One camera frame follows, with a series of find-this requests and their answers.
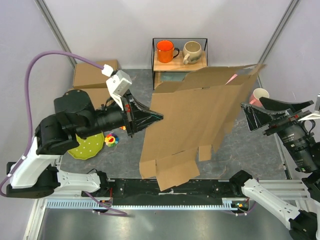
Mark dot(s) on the pink round plate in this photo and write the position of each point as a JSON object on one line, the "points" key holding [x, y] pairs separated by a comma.
{"points": [[233, 77]]}

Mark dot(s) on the black wire wooden shelf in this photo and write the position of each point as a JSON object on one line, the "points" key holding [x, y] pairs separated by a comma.
{"points": [[176, 65]]}

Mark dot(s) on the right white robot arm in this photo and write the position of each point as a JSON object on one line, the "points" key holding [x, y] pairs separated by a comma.
{"points": [[295, 203]]}

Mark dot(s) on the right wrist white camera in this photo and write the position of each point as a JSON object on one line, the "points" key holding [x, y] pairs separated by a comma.
{"points": [[314, 115]]}

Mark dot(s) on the green dotted plate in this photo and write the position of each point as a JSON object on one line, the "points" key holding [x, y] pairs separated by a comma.
{"points": [[88, 148]]}

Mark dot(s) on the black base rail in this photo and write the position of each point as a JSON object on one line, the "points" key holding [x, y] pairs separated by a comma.
{"points": [[120, 188]]}

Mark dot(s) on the rainbow flower plush front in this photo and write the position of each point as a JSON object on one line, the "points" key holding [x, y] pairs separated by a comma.
{"points": [[111, 140]]}

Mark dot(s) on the wrist white camera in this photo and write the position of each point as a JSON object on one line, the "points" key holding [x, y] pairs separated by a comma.
{"points": [[118, 83], [314, 115]]}

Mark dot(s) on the cardboard box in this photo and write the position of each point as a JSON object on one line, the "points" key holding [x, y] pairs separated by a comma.
{"points": [[197, 113], [98, 96], [87, 76]]}

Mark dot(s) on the beige ceramic mug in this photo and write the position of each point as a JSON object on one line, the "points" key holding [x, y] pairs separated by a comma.
{"points": [[192, 52]]}

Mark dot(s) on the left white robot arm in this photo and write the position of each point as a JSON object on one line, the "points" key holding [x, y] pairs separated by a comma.
{"points": [[75, 116]]}

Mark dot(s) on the grey slotted cable duct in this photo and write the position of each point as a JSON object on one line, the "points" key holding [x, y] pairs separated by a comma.
{"points": [[89, 204]]}

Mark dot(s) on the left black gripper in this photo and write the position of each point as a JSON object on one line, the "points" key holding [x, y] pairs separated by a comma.
{"points": [[137, 119]]}

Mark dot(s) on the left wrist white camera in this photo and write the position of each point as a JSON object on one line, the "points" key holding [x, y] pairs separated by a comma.
{"points": [[118, 83]]}

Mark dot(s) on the pink mug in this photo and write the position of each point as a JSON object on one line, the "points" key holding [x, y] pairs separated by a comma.
{"points": [[256, 95]]}

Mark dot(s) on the orange enamel mug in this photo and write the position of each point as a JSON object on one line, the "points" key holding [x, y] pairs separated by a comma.
{"points": [[166, 51]]}

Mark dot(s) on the teal rectangular dish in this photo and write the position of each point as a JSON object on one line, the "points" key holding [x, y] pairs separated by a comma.
{"points": [[172, 76]]}

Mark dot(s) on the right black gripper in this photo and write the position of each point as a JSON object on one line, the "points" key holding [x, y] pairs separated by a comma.
{"points": [[256, 118]]}

